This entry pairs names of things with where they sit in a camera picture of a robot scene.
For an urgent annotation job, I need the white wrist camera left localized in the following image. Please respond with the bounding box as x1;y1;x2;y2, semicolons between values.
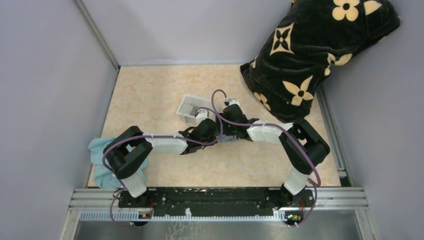
195;109;209;123

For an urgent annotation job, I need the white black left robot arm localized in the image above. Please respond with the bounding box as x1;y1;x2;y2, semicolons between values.
102;118;222;207

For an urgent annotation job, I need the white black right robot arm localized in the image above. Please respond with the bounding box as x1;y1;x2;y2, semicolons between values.
216;104;330;206

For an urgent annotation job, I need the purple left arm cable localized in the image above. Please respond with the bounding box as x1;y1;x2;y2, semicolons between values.
101;106;224;228

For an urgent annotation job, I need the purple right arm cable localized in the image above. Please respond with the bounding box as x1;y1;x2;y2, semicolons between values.
211;89;322;228

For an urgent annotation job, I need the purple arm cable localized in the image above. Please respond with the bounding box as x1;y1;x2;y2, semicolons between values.
211;89;322;228
101;106;224;228

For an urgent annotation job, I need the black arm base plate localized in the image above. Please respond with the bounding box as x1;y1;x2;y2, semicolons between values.
118;187;315;209

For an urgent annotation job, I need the aluminium frame rail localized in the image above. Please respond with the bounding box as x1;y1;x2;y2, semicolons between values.
60;186;378;240

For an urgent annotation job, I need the light blue cloth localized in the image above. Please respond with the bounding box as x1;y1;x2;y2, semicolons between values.
87;137;150;190

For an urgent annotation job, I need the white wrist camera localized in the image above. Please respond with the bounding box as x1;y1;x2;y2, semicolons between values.
195;109;209;123
224;98;241;107

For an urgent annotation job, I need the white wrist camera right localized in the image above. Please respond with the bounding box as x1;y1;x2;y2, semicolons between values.
224;98;241;107

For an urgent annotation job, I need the white plastic card box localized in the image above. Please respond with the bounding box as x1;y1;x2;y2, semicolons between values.
176;94;214;125

